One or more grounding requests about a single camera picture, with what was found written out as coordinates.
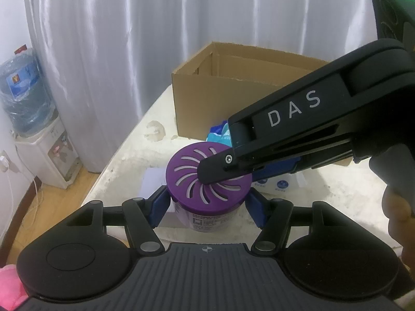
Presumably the brown cardboard box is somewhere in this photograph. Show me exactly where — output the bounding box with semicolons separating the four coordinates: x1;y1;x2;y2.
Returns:
172;42;326;140

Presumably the blue water jug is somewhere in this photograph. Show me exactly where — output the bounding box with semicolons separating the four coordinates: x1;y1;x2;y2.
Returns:
1;48;56;137

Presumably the white water dispenser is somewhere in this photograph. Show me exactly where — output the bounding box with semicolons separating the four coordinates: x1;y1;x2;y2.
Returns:
15;117;82;189

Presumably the white grey curtain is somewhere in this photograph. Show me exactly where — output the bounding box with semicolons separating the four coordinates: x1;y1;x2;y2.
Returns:
25;0;376;173

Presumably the white cardboard box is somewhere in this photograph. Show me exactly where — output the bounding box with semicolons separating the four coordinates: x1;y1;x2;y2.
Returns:
139;168;183;228

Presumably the blue white wet wipes pack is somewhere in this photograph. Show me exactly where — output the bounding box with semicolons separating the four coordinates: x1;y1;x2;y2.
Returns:
205;120;301;195

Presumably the purple lid air freshener jar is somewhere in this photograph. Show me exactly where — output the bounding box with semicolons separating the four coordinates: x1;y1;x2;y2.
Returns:
165;142;252;232

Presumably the white power cable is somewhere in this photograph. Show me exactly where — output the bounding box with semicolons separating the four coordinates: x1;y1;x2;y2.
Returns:
5;142;44;225

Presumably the person right hand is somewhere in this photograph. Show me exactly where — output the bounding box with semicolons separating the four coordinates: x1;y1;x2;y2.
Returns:
382;186;415;271

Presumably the white wall socket with plug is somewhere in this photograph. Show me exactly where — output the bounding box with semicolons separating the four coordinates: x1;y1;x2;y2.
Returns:
0;151;11;173

